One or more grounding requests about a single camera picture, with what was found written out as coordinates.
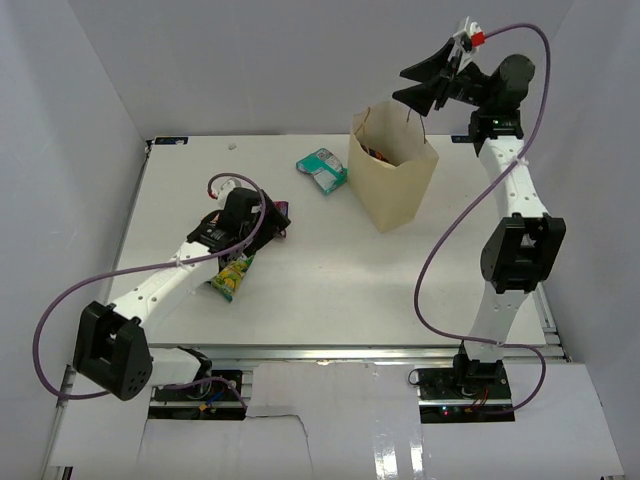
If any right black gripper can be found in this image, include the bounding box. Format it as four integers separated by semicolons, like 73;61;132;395
393;37;496;117

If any teal snack packet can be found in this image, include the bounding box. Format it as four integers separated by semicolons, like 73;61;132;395
295;148;348;195

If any green yellow snack packet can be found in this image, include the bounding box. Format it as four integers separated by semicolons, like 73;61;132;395
210;254;255;302

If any large dark purple snack bag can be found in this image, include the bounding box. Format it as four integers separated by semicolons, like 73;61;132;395
359;143;390;164

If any purple candy packet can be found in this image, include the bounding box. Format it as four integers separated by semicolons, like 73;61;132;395
274;201;289;217

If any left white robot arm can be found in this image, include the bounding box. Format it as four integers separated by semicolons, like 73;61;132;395
73;186;290;401

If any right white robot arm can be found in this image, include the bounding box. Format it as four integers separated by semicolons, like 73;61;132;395
392;35;566;399

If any brown paper bag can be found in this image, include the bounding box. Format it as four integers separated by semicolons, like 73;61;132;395
347;100;439;233

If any white paper sheet front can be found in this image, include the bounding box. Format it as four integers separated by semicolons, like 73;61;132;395
50;363;623;479

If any aluminium table frame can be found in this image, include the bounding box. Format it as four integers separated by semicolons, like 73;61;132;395
49;133;569;471

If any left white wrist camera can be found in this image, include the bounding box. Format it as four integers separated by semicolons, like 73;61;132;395
208;178;242;209

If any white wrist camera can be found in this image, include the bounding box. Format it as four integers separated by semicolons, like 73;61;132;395
451;16;486;72
208;178;242;209

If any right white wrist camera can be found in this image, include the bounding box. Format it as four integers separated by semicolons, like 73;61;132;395
451;16;486;72

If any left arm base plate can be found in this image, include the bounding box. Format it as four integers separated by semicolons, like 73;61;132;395
148;369;247;421

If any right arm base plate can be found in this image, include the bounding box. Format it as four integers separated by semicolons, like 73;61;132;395
407;368;515;425

